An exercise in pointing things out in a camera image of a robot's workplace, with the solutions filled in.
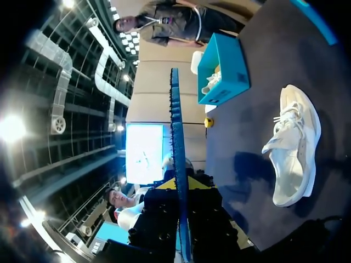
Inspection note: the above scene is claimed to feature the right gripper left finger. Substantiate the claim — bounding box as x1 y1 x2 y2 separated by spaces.
128 177 180 262

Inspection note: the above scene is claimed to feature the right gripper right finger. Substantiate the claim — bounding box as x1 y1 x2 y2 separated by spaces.
186 175 242 259

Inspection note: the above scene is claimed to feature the black and blue insole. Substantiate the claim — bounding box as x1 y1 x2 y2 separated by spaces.
169 67 193 263

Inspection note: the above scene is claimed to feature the white shoe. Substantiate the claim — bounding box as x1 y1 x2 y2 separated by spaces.
201 70 223 95
261 84 322 208

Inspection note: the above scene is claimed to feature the person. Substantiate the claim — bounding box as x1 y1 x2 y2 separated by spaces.
103 186 146 231
112 0 245 48

